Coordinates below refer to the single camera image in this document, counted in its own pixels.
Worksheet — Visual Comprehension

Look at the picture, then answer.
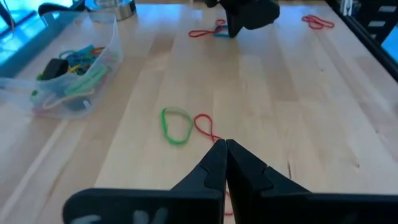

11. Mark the wide green rubber band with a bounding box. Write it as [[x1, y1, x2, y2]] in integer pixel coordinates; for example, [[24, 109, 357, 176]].
[[63, 63, 109, 96]]

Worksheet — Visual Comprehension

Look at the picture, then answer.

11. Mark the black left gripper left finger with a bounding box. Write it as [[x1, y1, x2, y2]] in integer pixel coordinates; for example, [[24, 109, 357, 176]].
[[62, 139, 227, 224]]

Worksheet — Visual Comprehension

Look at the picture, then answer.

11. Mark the rubber band cluster lower right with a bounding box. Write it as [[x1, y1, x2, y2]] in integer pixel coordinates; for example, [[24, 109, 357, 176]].
[[301, 14, 336, 30]]

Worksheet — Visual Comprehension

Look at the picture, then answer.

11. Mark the black wide band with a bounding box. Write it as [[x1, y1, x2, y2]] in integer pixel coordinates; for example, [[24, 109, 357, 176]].
[[41, 58, 70, 81]]

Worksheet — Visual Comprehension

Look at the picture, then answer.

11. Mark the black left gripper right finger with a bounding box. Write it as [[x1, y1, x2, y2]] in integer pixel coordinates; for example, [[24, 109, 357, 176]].
[[226, 139, 398, 224]]

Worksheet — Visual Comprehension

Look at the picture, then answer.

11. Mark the red rubber band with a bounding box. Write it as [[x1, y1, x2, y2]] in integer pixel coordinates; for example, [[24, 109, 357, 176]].
[[193, 113, 234, 217], [188, 19, 228, 38]]

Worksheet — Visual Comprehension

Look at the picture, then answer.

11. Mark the clear plastic bin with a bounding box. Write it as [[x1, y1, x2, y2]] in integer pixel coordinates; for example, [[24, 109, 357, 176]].
[[0, 11, 124, 119]]

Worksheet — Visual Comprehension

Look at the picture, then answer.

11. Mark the white shade silver table lamp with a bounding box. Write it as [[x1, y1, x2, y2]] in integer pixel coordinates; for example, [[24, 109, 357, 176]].
[[84, 0, 137, 22]]

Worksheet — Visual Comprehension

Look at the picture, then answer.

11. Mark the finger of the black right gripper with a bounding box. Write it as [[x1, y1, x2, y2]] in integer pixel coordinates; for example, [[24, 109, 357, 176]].
[[225, 6, 249, 38], [247, 2, 280, 30]]

